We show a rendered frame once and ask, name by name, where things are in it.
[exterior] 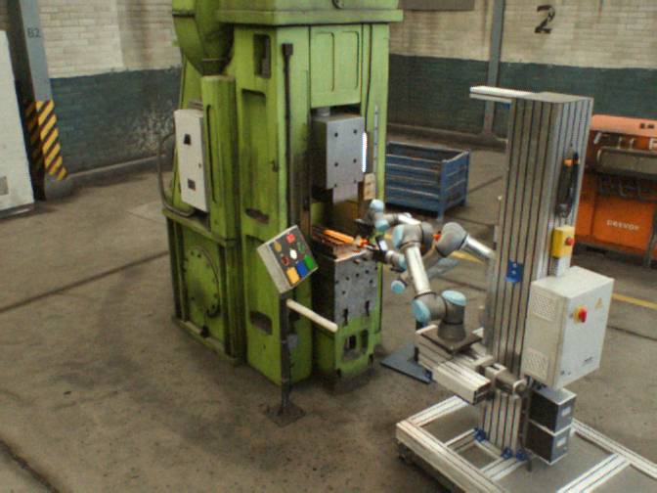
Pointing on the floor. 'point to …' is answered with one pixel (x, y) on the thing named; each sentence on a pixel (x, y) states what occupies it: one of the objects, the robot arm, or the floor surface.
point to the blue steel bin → (426, 176)
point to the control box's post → (284, 347)
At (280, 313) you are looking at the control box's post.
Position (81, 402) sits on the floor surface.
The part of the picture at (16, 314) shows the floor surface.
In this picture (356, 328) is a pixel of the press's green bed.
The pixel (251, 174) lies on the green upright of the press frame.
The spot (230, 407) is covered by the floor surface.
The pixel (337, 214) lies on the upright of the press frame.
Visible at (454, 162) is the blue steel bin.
